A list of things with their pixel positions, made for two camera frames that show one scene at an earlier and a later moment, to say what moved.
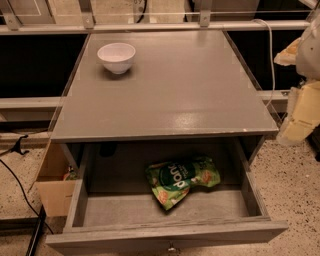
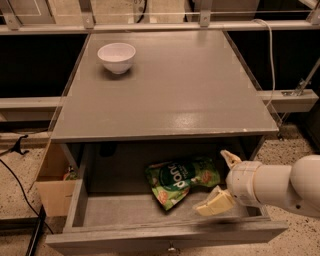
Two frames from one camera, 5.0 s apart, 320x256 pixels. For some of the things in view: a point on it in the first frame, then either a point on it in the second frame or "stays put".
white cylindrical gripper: x=310 y=56 → x=244 y=181
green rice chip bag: x=171 y=181 stays put
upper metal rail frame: x=88 y=25 stays put
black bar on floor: x=35 y=236 stays put
